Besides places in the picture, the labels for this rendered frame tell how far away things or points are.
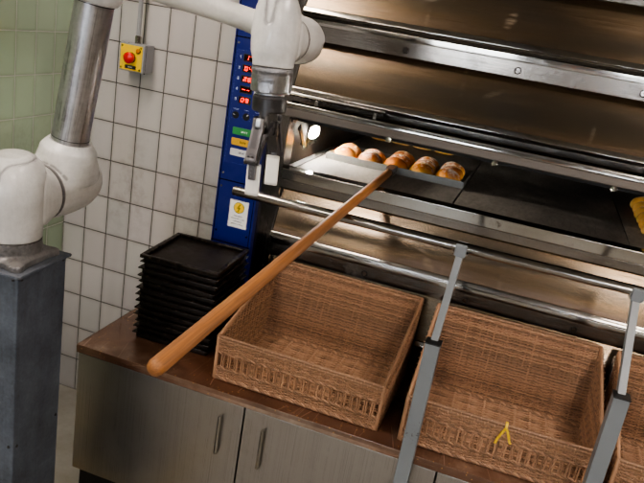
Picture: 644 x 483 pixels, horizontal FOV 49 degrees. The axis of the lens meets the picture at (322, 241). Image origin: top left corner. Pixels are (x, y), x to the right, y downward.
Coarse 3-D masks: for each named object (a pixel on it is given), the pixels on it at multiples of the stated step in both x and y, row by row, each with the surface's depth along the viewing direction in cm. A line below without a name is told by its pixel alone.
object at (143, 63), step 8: (120, 48) 252; (128, 48) 250; (136, 48) 249; (144, 48) 249; (152, 48) 253; (120, 56) 252; (136, 56) 250; (144, 56) 250; (152, 56) 255; (120, 64) 253; (128, 64) 252; (136, 64) 251; (144, 64) 251; (152, 64) 256; (136, 72) 252; (144, 72) 252
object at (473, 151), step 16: (288, 112) 230; (304, 112) 228; (352, 128) 224; (368, 128) 223; (384, 128) 221; (432, 144) 218; (448, 144) 216; (496, 160) 213; (512, 160) 211; (528, 160) 210; (576, 176) 207; (592, 176) 206; (608, 176) 204; (640, 192) 203
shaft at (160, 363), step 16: (384, 176) 252; (368, 192) 229; (352, 208) 210; (320, 224) 184; (304, 240) 171; (288, 256) 159; (272, 272) 149; (240, 288) 137; (256, 288) 141; (224, 304) 129; (240, 304) 133; (208, 320) 122; (224, 320) 128; (192, 336) 116; (160, 352) 109; (176, 352) 111; (160, 368) 107
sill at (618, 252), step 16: (288, 176) 251; (304, 176) 249; (320, 176) 248; (336, 176) 251; (352, 192) 245; (384, 192) 242; (400, 192) 245; (416, 208) 240; (432, 208) 238; (448, 208) 236; (464, 208) 238; (480, 224) 234; (496, 224) 232; (512, 224) 231; (528, 224) 231; (544, 240) 229; (560, 240) 227; (576, 240) 226; (592, 240) 225; (608, 256) 224; (624, 256) 222; (640, 256) 221
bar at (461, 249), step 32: (352, 224) 209; (384, 224) 206; (480, 256) 199; (512, 256) 197; (448, 288) 195; (608, 288) 190; (640, 288) 188; (416, 384) 190; (416, 416) 192; (608, 416) 176; (608, 448) 178
